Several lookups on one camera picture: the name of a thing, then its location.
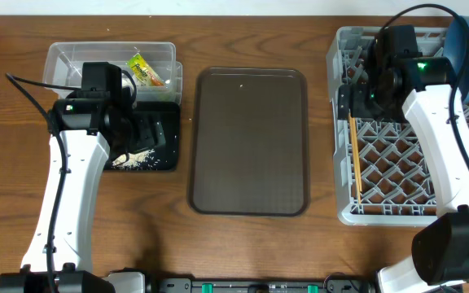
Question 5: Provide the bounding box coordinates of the short wooden chopstick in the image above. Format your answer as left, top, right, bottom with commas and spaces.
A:
348, 114, 359, 173

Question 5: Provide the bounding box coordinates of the long wooden chopstick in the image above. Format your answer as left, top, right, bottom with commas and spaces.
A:
348, 115, 362, 204

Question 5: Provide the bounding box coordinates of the yellow green snack wrapper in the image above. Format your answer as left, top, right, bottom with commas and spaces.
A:
127, 54, 164, 86

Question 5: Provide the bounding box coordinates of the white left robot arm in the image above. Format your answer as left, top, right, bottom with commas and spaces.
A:
0, 98, 157, 292

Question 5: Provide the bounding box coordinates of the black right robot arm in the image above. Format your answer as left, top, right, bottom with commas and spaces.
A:
337, 57, 469, 292

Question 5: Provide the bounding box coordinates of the grey dishwasher rack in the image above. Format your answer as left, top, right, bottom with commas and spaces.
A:
326, 27, 469, 226

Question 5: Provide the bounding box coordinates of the black rectangular tray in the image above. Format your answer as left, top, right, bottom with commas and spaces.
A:
103, 100, 181, 172

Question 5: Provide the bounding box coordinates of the spilled rice pile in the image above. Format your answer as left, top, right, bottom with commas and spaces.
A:
112, 149, 159, 170

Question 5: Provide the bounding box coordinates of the clear plastic bin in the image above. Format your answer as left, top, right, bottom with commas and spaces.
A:
43, 42, 182, 104

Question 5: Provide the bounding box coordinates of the brown serving tray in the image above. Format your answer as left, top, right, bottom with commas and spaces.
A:
187, 68, 310, 217

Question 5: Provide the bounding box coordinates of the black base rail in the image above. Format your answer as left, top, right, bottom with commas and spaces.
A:
158, 274, 379, 293

